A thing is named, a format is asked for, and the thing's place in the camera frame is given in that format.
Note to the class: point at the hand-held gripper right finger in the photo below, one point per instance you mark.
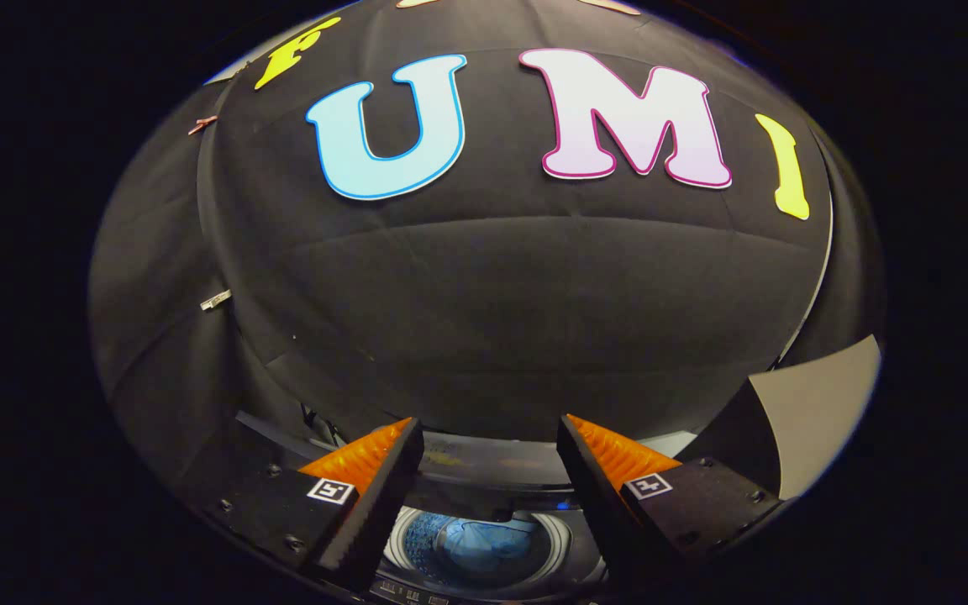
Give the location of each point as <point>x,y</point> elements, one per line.
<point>597,504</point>

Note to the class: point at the pink clip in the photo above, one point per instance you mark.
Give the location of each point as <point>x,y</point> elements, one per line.
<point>202,124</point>

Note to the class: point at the black backdrop cloth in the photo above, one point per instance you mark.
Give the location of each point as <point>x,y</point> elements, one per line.
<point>492,294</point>

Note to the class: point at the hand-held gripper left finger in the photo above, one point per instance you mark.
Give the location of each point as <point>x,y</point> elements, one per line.
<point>379,504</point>

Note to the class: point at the light blue shirt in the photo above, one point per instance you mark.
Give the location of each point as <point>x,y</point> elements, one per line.
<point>484,546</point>

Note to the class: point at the silver clip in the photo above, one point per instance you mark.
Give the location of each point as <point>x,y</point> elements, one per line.
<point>215,299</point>

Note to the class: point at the dark grey washing machine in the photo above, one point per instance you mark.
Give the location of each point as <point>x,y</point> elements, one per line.
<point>415,546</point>

